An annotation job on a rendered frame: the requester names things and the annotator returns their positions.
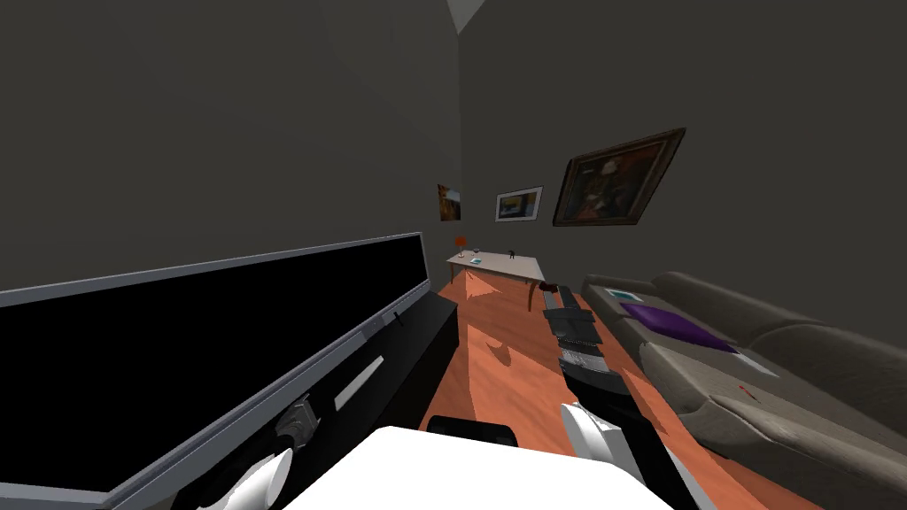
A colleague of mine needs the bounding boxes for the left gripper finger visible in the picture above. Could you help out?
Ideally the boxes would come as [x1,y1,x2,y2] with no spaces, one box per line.
[332,355,386,413]

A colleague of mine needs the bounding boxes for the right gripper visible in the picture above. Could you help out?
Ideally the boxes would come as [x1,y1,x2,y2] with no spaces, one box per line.
[541,284,603,351]

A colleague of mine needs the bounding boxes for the beige side table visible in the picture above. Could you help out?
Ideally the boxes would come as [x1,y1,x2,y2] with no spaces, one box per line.
[446,236,547,313]

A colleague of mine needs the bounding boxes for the black television stand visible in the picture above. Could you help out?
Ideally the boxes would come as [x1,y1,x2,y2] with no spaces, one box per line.
[169,289,461,510]

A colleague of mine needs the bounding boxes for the large brown framed painting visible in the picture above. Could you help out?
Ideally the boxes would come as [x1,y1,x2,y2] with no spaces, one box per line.
[551,127,688,228]

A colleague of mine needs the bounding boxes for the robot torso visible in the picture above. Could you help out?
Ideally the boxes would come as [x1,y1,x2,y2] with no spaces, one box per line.
[282,414,678,510]

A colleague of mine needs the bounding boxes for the large black television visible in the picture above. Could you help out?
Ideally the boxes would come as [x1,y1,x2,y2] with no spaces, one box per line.
[0,231,432,510]

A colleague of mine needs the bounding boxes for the grey brown sofa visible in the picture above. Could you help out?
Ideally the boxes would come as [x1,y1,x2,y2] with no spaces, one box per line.
[580,270,907,510]

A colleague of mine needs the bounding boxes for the white framed wall picture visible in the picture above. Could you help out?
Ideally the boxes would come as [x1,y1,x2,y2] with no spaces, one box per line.
[493,184,546,224]

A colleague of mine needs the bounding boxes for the small orange wall picture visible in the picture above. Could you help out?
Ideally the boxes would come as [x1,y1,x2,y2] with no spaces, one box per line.
[436,183,462,223]

